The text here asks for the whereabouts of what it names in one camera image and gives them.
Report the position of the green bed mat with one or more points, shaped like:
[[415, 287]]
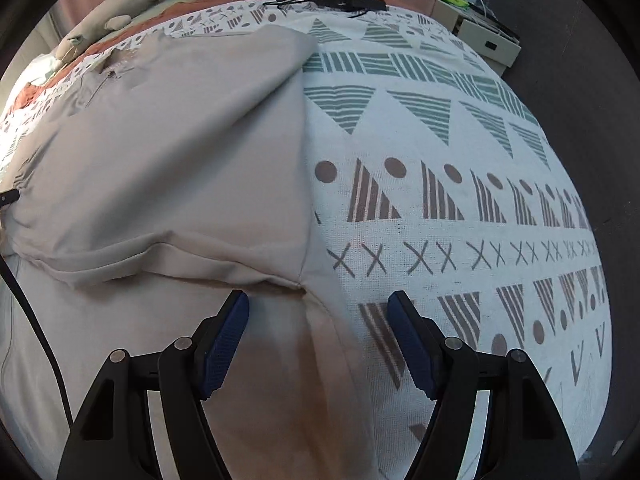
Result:
[[160, 5]]

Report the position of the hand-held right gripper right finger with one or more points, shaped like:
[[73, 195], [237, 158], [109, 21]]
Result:
[[412, 347]]

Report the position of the grey plush toy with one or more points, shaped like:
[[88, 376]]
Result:
[[105, 15]]

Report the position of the white nightstand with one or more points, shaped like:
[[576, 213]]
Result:
[[480, 32]]

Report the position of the white pillow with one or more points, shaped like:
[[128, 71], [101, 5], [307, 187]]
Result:
[[45, 66]]

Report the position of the beige jacket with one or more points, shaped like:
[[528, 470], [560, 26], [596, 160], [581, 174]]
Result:
[[175, 170]]

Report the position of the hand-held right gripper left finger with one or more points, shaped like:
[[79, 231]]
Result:
[[225, 347]]

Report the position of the geometric patterned blanket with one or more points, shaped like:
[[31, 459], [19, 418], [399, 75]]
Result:
[[450, 185]]

